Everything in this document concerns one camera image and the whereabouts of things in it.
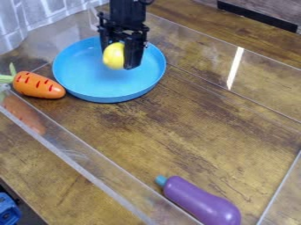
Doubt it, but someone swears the blue round tray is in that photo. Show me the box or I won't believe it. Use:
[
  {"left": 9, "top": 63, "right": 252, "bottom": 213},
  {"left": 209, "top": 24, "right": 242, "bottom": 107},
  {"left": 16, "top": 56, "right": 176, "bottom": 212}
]
[{"left": 52, "top": 36, "right": 167, "bottom": 103}]

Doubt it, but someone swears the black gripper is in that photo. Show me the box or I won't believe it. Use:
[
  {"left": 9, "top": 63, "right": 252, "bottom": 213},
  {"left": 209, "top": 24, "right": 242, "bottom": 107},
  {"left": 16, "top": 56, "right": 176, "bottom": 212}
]
[{"left": 97, "top": 0, "right": 151, "bottom": 69}]

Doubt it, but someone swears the white patterned curtain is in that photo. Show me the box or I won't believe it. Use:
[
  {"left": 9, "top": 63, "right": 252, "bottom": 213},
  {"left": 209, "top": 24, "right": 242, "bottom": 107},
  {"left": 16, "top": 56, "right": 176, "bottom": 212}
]
[{"left": 0, "top": 0, "right": 108, "bottom": 54}]

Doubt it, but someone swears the yellow toy lemon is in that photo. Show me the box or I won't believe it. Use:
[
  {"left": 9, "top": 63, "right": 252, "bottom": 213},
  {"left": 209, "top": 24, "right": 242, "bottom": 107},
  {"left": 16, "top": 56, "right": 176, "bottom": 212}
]
[{"left": 101, "top": 42, "right": 124, "bottom": 69}]

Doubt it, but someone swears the blue object at corner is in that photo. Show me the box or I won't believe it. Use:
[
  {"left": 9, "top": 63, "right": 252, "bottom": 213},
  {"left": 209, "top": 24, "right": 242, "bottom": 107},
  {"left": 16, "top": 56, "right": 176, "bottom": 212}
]
[{"left": 0, "top": 192, "right": 21, "bottom": 225}]

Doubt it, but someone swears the orange toy carrot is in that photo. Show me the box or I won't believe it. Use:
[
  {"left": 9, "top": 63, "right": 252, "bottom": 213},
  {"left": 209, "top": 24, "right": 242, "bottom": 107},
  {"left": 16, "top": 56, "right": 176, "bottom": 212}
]
[{"left": 0, "top": 63, "right": 65, "bottom": 99}]

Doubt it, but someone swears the purple toy eggplant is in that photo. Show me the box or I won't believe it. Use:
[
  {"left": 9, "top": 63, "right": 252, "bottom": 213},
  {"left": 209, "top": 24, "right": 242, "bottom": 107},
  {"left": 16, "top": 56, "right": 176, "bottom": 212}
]
[{"left": 155, "top": 175, "right": 240, "bottom": 225}]

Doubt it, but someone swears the clear acrylic enclosure wall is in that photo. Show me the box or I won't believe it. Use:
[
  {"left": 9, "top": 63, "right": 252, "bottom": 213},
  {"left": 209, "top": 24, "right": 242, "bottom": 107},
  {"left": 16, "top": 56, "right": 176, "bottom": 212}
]
[{"left": 0, "top": 0, "right": 301, "bottom": 225}]

